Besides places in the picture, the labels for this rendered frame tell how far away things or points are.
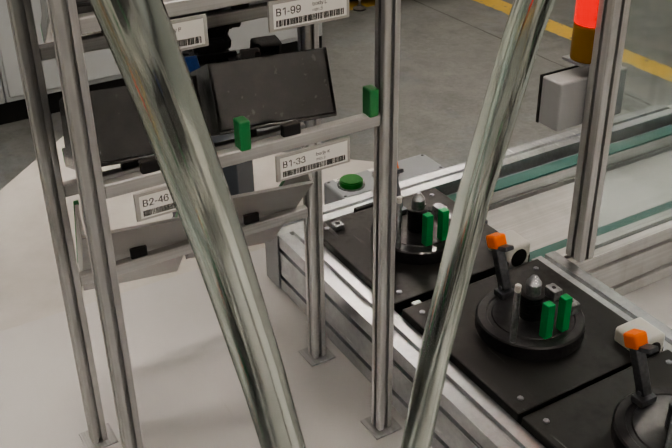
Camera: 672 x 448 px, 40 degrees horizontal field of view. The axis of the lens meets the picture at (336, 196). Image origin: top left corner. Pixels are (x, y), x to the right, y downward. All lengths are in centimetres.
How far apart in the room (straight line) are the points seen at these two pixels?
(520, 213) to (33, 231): 86
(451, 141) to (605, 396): 285
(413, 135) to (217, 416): 282
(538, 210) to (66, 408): 83
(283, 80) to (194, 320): 56
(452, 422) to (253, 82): 48
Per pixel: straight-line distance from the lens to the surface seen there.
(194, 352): 139
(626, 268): 151
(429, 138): 397
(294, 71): 100
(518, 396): 115
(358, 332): 130
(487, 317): 124
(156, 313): 148
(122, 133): 94
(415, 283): 132
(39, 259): 166
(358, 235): 143
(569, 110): 131
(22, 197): 187
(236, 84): 98
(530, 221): 160
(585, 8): 128
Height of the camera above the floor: 172
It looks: 29 degrees down
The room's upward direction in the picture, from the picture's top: 1 degrees counter-clockwise
